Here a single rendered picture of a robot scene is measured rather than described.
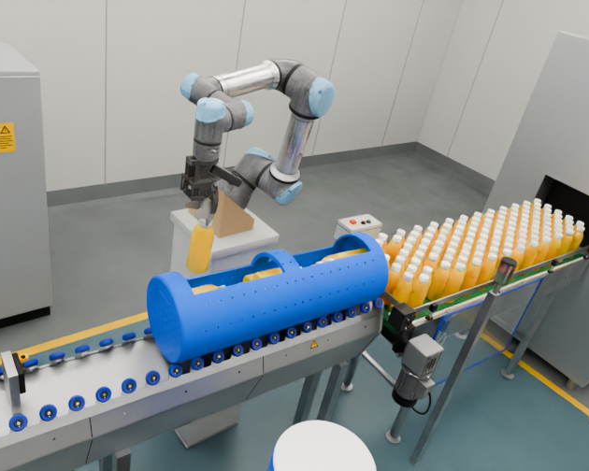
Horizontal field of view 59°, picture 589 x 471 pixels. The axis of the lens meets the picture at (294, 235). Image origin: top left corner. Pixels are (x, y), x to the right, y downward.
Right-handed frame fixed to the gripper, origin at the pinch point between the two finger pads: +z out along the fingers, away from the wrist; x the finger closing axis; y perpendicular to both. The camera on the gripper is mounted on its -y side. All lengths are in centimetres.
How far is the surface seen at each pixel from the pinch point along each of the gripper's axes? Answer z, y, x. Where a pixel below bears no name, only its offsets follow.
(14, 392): 42, 55, 5
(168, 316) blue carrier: 30.7, 11.3, 3.8
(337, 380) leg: 90, -70, 9
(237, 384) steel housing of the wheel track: 61, -12, 14
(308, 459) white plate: 41, -4, 60
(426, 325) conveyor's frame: 58, -100, 23
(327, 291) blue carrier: 30, -45, 13
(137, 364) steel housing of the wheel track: 51, 19, 0
